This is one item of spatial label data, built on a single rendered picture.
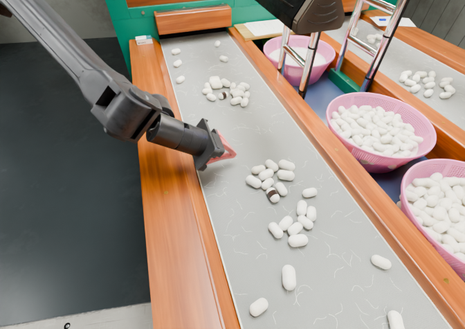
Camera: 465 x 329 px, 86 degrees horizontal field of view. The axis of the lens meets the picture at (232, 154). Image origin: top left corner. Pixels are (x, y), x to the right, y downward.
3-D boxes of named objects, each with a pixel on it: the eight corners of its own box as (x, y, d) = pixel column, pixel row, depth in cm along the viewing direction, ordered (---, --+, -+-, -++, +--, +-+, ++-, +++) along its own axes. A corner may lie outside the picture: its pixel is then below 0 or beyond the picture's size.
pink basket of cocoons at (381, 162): (384, 201, 60) (404, 177, 53) (299, 141, 74) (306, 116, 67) (432, 151, 71) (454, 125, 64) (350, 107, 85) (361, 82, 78)
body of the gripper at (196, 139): (210, 119, 54) (180, 107, 50) (223, 152, 48) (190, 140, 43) (194, 140, 57) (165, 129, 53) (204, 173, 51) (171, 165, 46)
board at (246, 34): (244, 41, 100) (245, 38, 99) (233, 27, 110) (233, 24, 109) (317, 31, 107) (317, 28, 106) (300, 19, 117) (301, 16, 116)
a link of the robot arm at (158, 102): (102, 134, 40) (131, 92, 38) (101, 101, 48) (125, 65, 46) (164, 159, 48) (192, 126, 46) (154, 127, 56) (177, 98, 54)
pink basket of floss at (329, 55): (316, 98, 89) (324, 74, 82) (250, 79, 98) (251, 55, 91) (335, 66, 104) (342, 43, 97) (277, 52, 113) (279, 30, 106)
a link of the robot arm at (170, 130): (142, 146, 43) (157, 120, 41) (138, 125, 48) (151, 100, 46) (177, 156, 48) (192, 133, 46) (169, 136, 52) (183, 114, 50)
